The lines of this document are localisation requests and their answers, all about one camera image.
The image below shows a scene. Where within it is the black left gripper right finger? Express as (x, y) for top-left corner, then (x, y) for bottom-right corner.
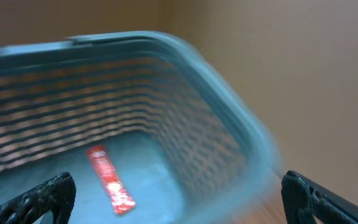
(281, 170), (358, 224)

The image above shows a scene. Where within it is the grey plastic mesh basket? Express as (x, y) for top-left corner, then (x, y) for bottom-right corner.
(0, 31), (278, 223)

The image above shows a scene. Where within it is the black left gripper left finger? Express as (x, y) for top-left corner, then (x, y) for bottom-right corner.
(0, 172), (76, 224)

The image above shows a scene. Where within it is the red stick sachet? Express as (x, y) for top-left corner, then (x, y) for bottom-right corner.
(86, 145), (136, 215)

